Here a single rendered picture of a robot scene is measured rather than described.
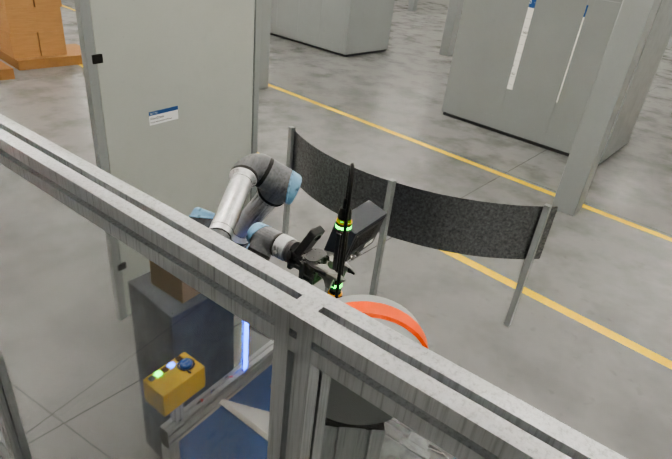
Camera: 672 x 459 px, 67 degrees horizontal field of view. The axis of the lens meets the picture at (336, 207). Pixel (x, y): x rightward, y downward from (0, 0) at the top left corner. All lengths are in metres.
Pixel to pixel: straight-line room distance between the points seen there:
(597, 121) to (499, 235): 2.31
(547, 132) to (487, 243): 4.21
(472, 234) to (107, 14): 2.41
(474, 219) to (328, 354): 2.93
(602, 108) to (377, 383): 5.08
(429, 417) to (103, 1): 2.63
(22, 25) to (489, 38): 6.81
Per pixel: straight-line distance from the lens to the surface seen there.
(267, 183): 1.77
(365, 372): 0.40
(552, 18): 7.31
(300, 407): 0.48
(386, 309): 0.58
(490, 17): 7.64
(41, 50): 9.40
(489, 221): 3.34
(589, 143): 5.49
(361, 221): 2.19
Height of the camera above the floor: 2.32
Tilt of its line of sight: 28 degrees down
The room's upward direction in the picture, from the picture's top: 7 degrees clockwise
